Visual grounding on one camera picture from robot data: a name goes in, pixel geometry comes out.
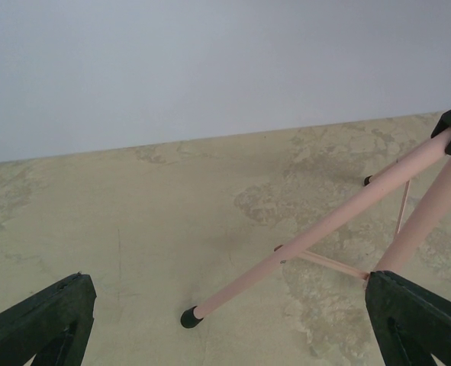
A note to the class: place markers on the pink music stand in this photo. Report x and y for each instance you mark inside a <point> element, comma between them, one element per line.
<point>409,233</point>

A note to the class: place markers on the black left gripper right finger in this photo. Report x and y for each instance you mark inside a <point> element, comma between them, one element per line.
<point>412,325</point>

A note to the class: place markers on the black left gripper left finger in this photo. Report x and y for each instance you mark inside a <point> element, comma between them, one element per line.
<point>52,326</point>

